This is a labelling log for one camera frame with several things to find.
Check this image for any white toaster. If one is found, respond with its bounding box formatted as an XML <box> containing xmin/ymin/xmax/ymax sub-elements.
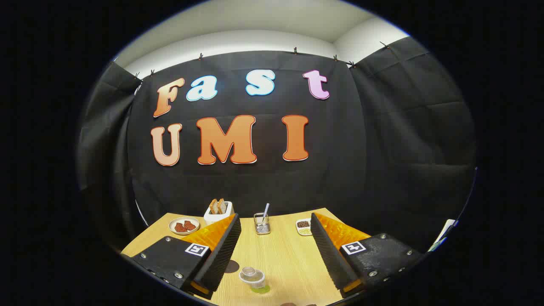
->
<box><xmin>204</xmin><ymin>201</ymin><xmax>234</xmax><ymax>226</ymax></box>

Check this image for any clear juice bottle green label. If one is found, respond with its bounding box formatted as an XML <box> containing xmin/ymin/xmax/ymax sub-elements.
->
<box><xmin>239</xmin><ymin>266</ymin><xmax>271</xmax><ymax>295</ymax></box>

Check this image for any metal mesh holder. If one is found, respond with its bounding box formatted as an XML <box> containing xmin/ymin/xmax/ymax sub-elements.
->
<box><xmin>254</xmin><ymin>212</ymin><xmax>271</xmax><ymax>235</ymax></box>

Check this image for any wooden table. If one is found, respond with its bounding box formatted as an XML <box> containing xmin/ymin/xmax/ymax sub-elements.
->
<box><xmin>121</xmin><ymin>207</ymin><xmax>372</xmax><ymax>306</ymax></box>

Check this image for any row of small cloth clips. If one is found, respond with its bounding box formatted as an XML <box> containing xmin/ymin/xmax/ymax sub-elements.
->
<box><xmin>134</xmin><ymin>41</ymin><xmax>391</xmax><ymax>79</ymax></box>

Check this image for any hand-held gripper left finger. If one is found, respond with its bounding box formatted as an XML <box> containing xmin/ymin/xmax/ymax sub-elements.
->
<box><xmin>132</xmin><ymin>213</ymin><xmax>242</xmax><ymax>298</ymax></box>

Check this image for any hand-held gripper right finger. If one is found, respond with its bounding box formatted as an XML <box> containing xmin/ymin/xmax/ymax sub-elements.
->
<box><xmin>310</xmin><ymin>212</ymin><xmax>423</xmax><ymax>294</ymax></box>

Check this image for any small beige plate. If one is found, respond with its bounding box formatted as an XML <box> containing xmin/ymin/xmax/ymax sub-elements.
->
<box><xmin>169</xmin><ymin>217</ymin><xmax>200</xmax><ymax>235</ymax></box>

